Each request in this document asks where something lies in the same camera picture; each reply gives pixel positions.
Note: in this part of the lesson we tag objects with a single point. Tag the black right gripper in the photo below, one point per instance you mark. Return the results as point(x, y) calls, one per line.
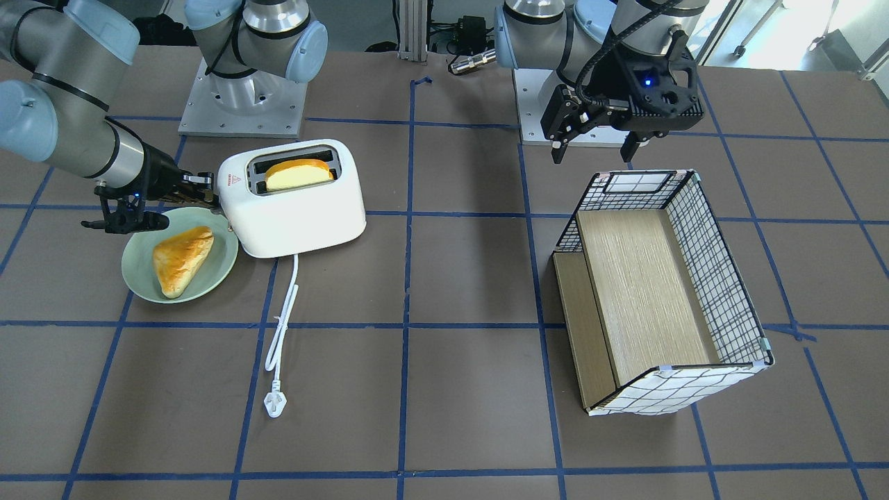
point(161, 171)

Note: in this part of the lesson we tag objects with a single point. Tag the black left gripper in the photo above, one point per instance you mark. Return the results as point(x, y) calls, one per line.
point(619, 89)

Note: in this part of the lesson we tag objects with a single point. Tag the cream white toaster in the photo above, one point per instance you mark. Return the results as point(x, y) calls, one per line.
point(279, 223)

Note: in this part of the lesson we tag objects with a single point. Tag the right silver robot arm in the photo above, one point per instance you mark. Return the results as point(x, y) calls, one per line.
point(77, 58)

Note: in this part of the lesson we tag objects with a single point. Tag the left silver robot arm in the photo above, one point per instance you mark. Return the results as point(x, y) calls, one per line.
point(570, 38)

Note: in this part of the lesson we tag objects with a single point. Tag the pale green plate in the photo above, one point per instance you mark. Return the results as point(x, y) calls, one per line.
point(137, 266)

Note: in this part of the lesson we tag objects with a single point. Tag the golden triangular pastry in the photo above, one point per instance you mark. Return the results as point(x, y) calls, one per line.
point(177, 259)

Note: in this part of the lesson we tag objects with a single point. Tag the yellow toast slice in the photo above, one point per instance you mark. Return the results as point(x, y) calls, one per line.
point(297, 173)

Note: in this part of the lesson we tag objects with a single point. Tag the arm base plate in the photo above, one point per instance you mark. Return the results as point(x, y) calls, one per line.
point(533, 88)
point(259, 105)

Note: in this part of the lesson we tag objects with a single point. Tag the wire grid wooden shelf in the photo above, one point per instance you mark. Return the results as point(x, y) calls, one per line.
point(656, 310)

